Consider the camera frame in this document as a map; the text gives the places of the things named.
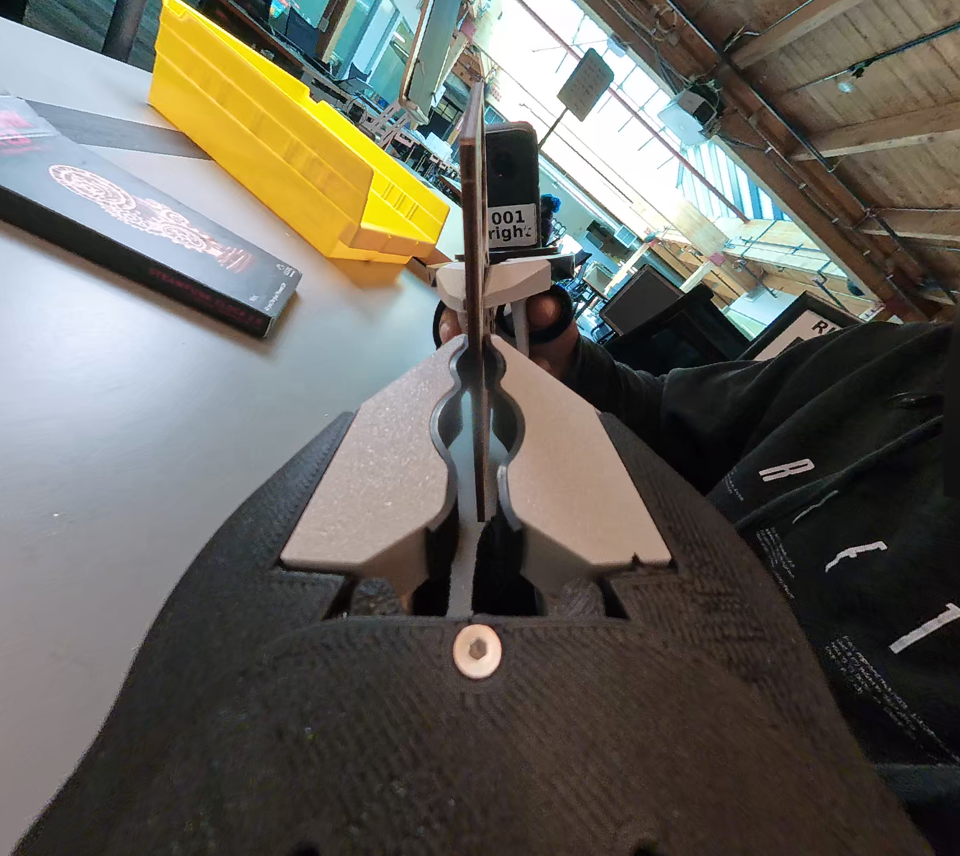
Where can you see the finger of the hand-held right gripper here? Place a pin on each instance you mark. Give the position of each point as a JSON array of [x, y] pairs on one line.
[[452, 284], [514, 277]]

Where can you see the white hanging sign board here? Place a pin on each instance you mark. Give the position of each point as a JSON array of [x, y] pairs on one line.
[[585, 83]]

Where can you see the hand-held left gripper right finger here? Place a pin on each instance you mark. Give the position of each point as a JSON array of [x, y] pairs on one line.
[[585, 496]]

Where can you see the white framed sign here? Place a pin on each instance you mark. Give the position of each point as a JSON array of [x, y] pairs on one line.
[[810, 327]]

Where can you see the white ceiling device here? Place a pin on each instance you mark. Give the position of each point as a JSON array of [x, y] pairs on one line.
[[690, 113]]

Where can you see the yellow plastic bin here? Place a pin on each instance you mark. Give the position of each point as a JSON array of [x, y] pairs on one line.
[[262, 136]]

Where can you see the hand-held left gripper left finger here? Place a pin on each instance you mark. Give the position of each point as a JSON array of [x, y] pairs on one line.
[[375, 488]]

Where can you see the black puzzle box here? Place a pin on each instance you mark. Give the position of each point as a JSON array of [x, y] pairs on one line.
[[150, 233]]

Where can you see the grey desk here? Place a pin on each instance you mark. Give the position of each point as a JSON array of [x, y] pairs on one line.
[[150, 458]]

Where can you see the wooden puzzle sheet with gears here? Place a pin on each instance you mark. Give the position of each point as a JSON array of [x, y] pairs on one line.
[[476, 271]]

